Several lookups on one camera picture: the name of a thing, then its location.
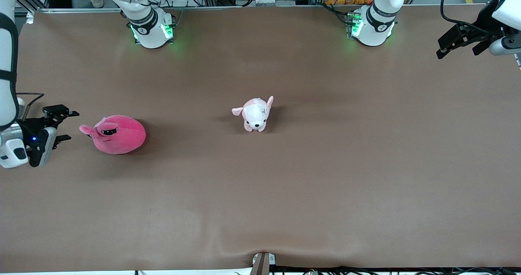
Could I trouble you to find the round pink plush toy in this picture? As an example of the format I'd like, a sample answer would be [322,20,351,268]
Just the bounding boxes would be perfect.
[79,115,147,155]

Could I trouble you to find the brown table cover sheet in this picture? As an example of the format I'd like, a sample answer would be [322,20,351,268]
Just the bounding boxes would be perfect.
[0,4,521,272]

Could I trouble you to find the pale pink white plush dog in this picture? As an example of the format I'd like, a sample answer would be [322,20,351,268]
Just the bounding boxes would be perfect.
[232,96,274,133]

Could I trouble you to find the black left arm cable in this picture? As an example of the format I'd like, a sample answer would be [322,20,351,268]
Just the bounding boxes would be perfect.
[440,0,495,35]

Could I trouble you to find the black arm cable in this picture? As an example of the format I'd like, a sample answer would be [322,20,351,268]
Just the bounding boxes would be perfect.
[16,92,44,122]
[440,0,495,35]

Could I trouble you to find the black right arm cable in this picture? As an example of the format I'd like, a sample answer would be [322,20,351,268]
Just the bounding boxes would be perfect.
[16,92,44,122]

